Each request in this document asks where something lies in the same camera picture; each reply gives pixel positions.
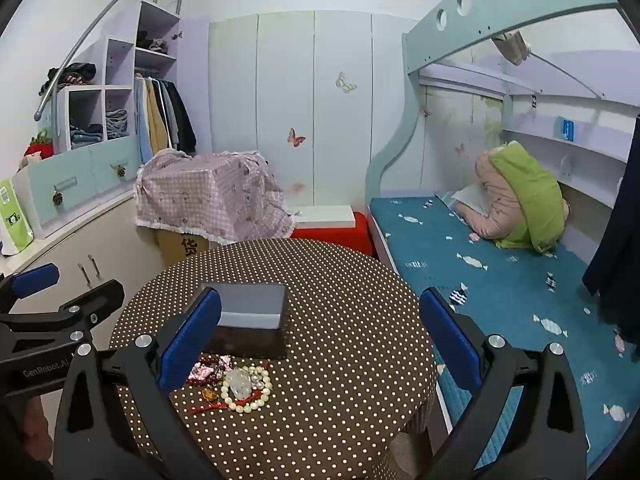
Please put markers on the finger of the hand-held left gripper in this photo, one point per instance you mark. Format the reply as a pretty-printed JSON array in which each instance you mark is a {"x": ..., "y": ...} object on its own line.
[
  {"x": 95, "y": 300},
  {"x": 35, "y": 280}
]

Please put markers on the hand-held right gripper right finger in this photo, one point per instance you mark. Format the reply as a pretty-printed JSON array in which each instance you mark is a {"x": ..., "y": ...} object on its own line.
[{"x": 450, "y": 330}]

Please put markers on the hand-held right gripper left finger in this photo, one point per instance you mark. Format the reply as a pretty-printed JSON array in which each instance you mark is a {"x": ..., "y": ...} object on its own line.
[{"x": 192, "y": 340}]

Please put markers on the pink foil packet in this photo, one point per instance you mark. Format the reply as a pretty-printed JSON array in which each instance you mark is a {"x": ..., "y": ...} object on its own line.
[{"x": 202, "y": 372}]

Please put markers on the clear crystal ornament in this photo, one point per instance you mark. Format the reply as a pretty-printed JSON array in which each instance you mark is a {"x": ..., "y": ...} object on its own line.
[{"x": 237, "y": 384}]

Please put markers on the dark square jewelry box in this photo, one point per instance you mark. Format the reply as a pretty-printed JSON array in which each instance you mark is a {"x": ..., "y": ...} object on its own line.
[{"x": 250, "y": 305}]

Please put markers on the green paper bag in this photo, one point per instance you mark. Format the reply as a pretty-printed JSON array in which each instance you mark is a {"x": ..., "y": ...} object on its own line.
[{"x": 17, "y": 225}]

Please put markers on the white low cabinet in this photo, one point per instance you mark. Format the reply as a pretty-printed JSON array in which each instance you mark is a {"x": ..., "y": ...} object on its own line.
[{"x": 125, "y": 245}]

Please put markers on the blue printed bed sheet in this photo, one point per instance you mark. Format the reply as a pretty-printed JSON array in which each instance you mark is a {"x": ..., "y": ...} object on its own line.
[{"x": 500, "y": 285}]

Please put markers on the pinecone drawer ornament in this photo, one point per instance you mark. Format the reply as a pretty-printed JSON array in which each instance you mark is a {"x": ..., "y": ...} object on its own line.
[
  {"x": 57, "y": 197},
  {"x": 120, "y": 170}
]

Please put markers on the cardboard box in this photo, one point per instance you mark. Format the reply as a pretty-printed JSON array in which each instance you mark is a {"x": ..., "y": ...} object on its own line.
[{"x": 175, "y": 247}]

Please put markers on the round polka dot table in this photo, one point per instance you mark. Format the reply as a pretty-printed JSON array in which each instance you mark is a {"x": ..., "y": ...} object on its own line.
[{"x": 340, "y": 310}]

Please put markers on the light blue drawer unit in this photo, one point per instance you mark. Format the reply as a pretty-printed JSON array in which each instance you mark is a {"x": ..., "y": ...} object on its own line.
[{"x": 80, "y": 170}]

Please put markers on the red plush toy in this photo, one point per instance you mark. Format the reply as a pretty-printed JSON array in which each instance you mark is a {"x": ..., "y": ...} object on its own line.
[{"x": 40, "y": 149}]

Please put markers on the white pillow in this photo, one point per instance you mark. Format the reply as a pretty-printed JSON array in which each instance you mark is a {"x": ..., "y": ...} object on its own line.
[{"x": 470, "y": 197}]

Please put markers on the pink quilt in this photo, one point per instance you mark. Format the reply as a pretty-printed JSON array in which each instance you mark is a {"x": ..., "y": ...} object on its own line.
[{"x": 495, "y": 200}]

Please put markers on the red stool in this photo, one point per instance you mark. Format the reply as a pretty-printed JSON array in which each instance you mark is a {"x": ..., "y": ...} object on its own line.
[{"x": 345, "y": 240}]

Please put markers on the pink checked cloth cover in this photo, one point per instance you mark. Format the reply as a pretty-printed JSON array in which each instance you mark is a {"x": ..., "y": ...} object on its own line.
[{"x": 215, "y": 195}]

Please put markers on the folded jeans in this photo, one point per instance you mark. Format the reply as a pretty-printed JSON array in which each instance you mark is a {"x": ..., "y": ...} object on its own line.
[
  {"x": 116, "y": 121},
  {"x": 85, "y": 132}
]

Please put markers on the green quilt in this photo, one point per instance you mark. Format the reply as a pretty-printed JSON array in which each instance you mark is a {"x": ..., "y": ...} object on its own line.
[{"x": 535, "y": 195}]

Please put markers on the dark hanging garment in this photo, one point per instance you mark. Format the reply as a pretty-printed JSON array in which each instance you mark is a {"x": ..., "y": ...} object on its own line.
[{"x": 615, "y": 260}]

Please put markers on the small butterfly sticker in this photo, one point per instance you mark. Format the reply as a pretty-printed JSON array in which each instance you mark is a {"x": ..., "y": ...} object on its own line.
[{"x": 459, "y": 149}]

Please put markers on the curved metal handrail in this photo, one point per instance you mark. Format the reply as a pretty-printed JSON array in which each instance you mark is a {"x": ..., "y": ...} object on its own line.
[{"x": 45, "y": 97}]

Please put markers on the row of hanging clothes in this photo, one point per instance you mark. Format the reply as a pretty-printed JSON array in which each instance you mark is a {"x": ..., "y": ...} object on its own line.
[{"x": 160, "y": 110}]

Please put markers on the dark clothes pile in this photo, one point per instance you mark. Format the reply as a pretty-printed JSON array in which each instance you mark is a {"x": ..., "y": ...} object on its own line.
[{"x": 72, "y": 75}]

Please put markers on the pink butterfly sticker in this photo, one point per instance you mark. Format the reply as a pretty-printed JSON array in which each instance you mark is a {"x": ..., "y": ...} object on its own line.
[{"x": 296, "y": 137}]

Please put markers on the small blue box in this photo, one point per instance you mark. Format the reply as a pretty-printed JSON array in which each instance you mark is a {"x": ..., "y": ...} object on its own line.
[{"x": 567, "y": 128}]

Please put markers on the lilac white shelf unit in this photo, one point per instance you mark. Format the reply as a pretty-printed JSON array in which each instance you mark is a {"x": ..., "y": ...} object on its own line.
[{"x": 120, "y": 60}]

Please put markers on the white wardrobe doors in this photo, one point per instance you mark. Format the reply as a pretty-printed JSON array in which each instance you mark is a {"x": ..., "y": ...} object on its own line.
[{"x": 280, "y": 110}]

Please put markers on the grey clothes pile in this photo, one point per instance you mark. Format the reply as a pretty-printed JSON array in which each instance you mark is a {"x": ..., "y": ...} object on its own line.
[{"x": 152, "y": 40}]

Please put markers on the white butterfly sticker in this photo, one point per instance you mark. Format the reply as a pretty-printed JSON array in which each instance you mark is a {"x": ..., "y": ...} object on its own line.
[{"x": 345, "y": 82}]

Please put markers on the grey cloth bundle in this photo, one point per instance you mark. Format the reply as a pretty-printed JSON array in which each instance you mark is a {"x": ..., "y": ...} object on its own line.
[{"x": 510, "y": 45}]

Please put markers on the light green bunk bed frame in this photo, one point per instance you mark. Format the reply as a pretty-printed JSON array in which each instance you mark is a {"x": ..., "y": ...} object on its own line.
[{"x": 425, "y": 45}]

